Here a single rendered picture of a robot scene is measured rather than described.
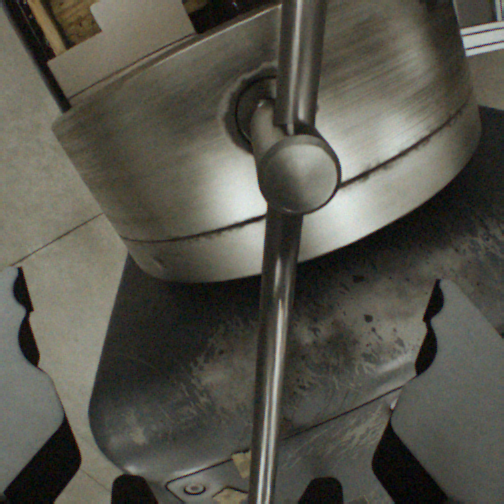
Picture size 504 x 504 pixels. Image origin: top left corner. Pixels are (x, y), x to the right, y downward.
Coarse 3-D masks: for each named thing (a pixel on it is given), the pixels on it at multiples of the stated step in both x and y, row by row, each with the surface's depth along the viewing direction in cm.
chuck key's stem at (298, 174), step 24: (264, 120) 12; (264, 144) 10; (288, 144) 9; (312, 144) 9; (264, 168) 10; (288, 168) 10; (312, 168) 10; (336, 168) 10; (264, 192) 10; (288, 192) 10; (312, 192) 10; (336, 192) 10
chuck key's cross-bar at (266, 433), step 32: (288, 0) 9; (320, 0) 9; (288, 32) 10; (320, 32) 10; (288, 64) 10; (320, 64) 10; (288, 96) 10; (288, 224) 12; (288, 256) 13; (288, 288) 13; (288, 320) 14; (288, 352) 15; (256, 384) 15; (256, 416) 15; (256, 448) 15; (256, 480) 16
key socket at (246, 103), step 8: (256, 80) 17; (264, 80) 17; (272, 80) 17; (248, 88) 17; (256, 88) 17; (264, 88) 17; (272, 88) 17; (240, 96) 17; (248, 96) 17; (256, 96) 17; (264, 96) 17; (272, 96) 17; (240, 104) 17; (248, 104) 17; (256, 104) 17; (240, 112) 17; (248, 112) 17; (240, 120) 17; (248, 120) 17; (240, 128) 18; (248, 128) 18; (248, 136) 18
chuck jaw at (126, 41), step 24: (120, 0) 24; (144, 0) 25; (168, 0) 25; (120, 24) 25; (144, 24) 25; (168, 24) 26; (192, 24) 26; (72, 48) 25; (96, 48) 25; (120, 48) 26; (144, 48) 26; (168, 48) 27; (72, 72) 25; (96, 72) 26; (120, 72) 26; (72, 96) 26
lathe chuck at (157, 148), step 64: (384, 0) 16; (448, 0) 20; (192, 64) 16; (256, 64) 16; (384, 64) 17; (448, 64) 20; (64, 128) 22; (128, 128) 19; (192, 128) 18; (320, 128) 18; (384, 128) 18; (128, 192) 22; (192, 192) 20; (256, 192) 19
